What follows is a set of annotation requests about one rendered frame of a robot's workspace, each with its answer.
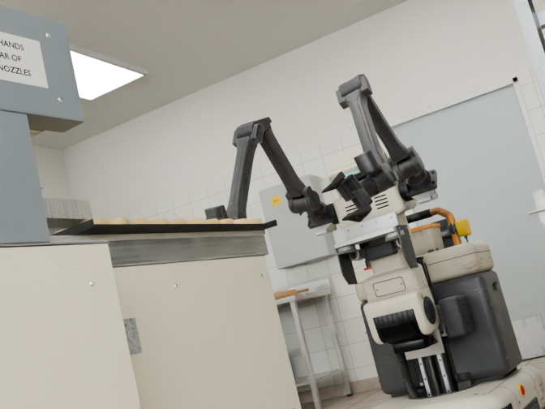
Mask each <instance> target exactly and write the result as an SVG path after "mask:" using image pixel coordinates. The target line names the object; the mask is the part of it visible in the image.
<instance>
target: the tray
mask: <svg viewBox="0 0 545 409"><path fill-rule="evenodd" d="M274 226H277V220H273V221H270V222H266V223H253V224H94V222H93V219H90V220H87V221H86V222H82V223H80V224H78V225H75V226H72V227H70V228H67V229H65V230H62V231H59V232H58V233H55V234H53V235H50V236H61V235H121V234H151V233H182V232H213V231H243V230H266V229H268V228H271V227H274Z"/></svg>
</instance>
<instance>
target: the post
mask: <svg viewBox="0 0 545 409"><path fill-rule="evenodd" d="M512 2H513V6H514V9H515V11H516V14H517V19H518V22H519V24H520V27H521V31H522V34H523V37H524V40H525V43H526V47H527V49H528V52H529V55H530V60H531V62H532V65H533V68H534V72H535V74H536V78H537V81H538V83H539V87H540V90H541V93H542V95H543V100H544V103H545V40H544V36H543V32H542V29H541V27H540V24H539V20H538V17H537V15H536V12H535V9H534V4H533V2H532V0H512Z"/></svg>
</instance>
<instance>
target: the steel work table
mask: <svg viewBox="0 0 545 409"><path fill-rule="evenodd" d="M294 288H295V289H296V291H298V290H301V289H305V288H308V289H309V291H304V292H301V293H297V294H296V295H291V296H288V297H285V298H282V299H276V305H277V308H280V307H284V306H287V305H290V307H291V311H292V314H293V318H294V323H295V327H296V330H297V334H298V340H299V344H300V347H301V351H302V354H303V360H304V364H305V367H306V370H307V376H305V377H298V378H294V381H295V385H296V387H299V386H304V385H310V387H311V393H312V397H313V400H314V404H315V409H323V408H322V404H321V401H320V395H319V391H318V388H317V384H316V382H317V381H321V380H323V379H324V378H327V377H330V376H332V375H334V374H336V373H338V372H341V376H342V380H343V383H344V387H345V391H346V394H347V397H350V396H353V395H352V389H351V386H350V380H349V378H348V374H347V371H346V367H345V361H344V358H343V354H342V351H341V345H340V342H339V338H338V335H337V329H336V326H335V322H334V319H333V314H332V310H331V307H330V303H329V300H328V295H331V294H332V291H331V290H330V289H331V287H330V284H329V280H328V278H324V279H320V280H317V281H314V282H309V283H306V284H302V285H299V286H294V287H291V288H288V289H284V290H281V291H276V292H273V294H274V293H277V292H282V291H287V290H291V289H294ZM321 296H322V299H323V302H324V308H325V311H326V315H327V318H328V324H329V328H330V331H331V335H332V338H333V344H334V347H335V351H336V354H337V360H338V363H339V367H340V369H337V370H332V371H328V372H322V373H317V374H314V372H313V368H312V365H311V359H310V355H309V351H308V348H307V342H306V339H305V335H304V332H303V326H302V322H301V319H300V315H299V312H298V305H297V303H300V302H302V301H306V300H309V299H315V298H319V297H321Z"/></svg>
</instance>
